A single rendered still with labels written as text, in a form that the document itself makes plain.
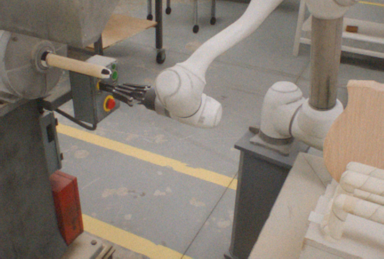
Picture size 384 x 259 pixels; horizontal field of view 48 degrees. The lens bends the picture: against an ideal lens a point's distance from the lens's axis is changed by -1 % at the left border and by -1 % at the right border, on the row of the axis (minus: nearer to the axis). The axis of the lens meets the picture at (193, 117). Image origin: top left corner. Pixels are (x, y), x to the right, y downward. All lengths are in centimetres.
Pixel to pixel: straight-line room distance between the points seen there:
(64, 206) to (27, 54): 78
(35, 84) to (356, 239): 93
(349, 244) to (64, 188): 119
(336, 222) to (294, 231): 30
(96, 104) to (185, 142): 165
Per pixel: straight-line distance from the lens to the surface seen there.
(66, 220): 189
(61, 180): 184
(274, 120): 179
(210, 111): 129
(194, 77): 118
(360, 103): 114
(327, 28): 146
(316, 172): 139
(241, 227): 215
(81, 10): 96
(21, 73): 127
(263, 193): 196
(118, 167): 290
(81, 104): 157
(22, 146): 158
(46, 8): 101
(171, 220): 250
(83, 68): 120
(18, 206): 167
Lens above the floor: 174
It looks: 30 degrees down
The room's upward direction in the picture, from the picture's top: 2 degrees clockwise
